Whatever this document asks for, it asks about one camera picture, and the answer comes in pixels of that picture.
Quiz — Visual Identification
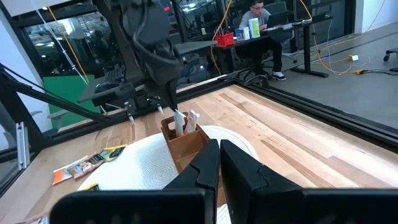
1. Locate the wooden tea box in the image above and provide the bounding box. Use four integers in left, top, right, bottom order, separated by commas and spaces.
160, 111, 227, 206

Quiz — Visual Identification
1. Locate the green board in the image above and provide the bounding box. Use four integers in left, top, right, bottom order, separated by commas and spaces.
42, 73, 105, 129

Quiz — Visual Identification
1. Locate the black aluminium table frame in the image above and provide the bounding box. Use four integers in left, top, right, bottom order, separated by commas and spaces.
0, 63, 398, 200

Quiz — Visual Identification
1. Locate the black computer mouse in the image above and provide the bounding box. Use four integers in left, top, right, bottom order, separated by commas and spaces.
94, 80, 121, 94

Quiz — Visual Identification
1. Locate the yellow hanging cable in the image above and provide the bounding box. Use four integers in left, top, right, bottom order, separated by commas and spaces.
45, 4, 90, 85
210, 0, 234, 76

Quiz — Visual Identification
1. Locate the silver aluminium bracket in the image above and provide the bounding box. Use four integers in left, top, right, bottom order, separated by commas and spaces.
15, 121, 31, 171

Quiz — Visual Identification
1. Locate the gray side desk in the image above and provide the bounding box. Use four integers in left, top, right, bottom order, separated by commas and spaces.
76, 40, 218, 104

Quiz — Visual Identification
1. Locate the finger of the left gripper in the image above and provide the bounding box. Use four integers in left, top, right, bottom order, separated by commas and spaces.
146, 81, 170, 105
164, 77, 180, 112

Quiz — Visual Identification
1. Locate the peach foil Ahmad tea packet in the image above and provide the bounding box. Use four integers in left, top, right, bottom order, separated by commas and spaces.
67, 151, 106, 180
30, 215, 50, 224

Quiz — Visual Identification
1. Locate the white orange Tazo tea packet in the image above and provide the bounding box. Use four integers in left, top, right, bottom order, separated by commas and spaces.
173, 109, 187, 138
184, 109, 200, 135
52, 155, 90, 186

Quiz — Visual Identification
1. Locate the black chair base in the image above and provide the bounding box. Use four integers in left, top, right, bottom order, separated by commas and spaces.
383, 47, 398, 62

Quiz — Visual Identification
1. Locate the yellow green Ahmad tea packet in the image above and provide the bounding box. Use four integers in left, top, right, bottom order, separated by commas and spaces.
98, 144, 129, 162
81, 182, 101, 192

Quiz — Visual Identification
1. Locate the white round woven placemat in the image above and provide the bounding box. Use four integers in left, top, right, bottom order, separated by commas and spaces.
76, 124, 259, 224

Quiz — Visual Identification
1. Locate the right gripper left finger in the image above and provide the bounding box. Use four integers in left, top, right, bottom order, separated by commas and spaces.
49, 138, 221, 224

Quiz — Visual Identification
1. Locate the white green canister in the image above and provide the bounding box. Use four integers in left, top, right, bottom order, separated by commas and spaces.
248, 17, 261, 39

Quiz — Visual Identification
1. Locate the white blue box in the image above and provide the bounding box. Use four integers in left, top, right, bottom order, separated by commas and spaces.
234, 26, 251, 42

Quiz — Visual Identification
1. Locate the black office desk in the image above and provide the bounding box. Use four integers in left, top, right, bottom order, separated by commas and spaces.
183, 14, 334, 78

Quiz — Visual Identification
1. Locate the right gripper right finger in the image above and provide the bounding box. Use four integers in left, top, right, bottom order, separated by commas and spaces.
220, 139, 398, 224

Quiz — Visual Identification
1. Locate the black laptop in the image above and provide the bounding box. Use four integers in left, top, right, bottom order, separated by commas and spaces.
266, 10, 290, 29

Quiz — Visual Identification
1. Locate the backlit keyboard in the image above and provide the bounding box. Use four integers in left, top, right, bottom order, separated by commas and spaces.
104, 65, 126, 84

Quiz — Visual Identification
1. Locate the yellow floor cable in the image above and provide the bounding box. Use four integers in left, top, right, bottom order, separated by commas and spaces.
298, 0, 386, 76

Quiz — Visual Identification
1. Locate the person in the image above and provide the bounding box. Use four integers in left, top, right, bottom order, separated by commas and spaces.
238, 0, 287, 82

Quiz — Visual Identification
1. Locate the red basket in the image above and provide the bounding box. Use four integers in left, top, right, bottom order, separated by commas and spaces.
213, 32, 235, 48

